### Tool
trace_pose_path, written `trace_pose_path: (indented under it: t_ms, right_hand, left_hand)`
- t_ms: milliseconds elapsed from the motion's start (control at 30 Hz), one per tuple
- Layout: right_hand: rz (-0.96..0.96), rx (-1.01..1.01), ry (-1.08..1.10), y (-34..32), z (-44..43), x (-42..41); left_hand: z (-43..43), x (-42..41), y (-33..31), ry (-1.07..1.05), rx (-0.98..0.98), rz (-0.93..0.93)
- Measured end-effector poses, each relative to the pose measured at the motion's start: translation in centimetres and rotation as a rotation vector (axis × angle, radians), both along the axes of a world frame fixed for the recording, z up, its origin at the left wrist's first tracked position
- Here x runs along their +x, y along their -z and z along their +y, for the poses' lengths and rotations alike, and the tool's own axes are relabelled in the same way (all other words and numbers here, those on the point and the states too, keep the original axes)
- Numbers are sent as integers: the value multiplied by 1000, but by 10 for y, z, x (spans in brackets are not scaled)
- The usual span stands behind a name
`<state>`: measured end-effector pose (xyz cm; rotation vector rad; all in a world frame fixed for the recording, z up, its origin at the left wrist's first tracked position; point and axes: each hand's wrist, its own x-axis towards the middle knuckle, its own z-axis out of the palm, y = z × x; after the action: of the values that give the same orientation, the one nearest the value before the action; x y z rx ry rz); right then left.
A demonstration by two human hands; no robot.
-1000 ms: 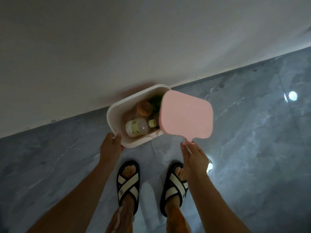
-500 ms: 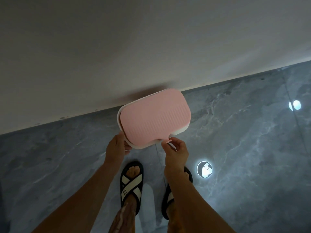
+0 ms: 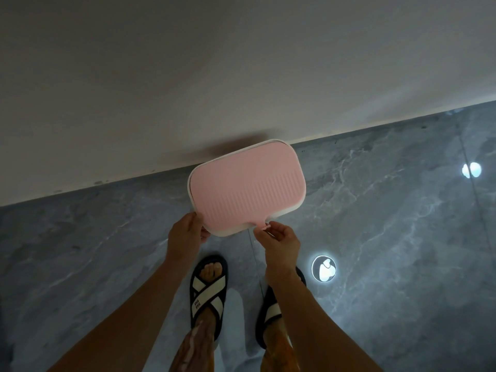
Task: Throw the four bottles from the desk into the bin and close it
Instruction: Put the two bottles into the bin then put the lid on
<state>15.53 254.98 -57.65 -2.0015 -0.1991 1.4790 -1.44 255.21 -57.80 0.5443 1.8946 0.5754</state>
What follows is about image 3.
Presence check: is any black sandal with white straps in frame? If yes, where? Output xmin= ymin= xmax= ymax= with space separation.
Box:
xmin=189 ymin=255 xmax=229 ymax=344
xmin=254 ymin=266 xmax=307 ymax=350

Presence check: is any pink ribbed silicone lid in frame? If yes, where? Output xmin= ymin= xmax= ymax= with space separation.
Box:
xmin=191 ymin=141 xmax=307 ymax=233

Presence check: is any person's right hand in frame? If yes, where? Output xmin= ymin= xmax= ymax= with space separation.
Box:
xmin=253 ymin=221 xmax=301 ymax=283

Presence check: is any person's right forearm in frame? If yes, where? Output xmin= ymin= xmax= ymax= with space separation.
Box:
xmin=266 ymin=269 xmax=383 ymax=372

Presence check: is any person's left foot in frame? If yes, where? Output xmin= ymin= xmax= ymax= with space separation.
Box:
xmin=192 ymin=262 xmax=224 ymax=338

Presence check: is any person's left hand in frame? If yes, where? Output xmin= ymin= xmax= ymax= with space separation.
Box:
xmin=167 ymin=211 xmax=212 ymax=265

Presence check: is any person's left forearm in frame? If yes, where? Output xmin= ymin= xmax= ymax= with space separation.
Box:
xmin=47 ymin=256 xmax=187 ymax=372

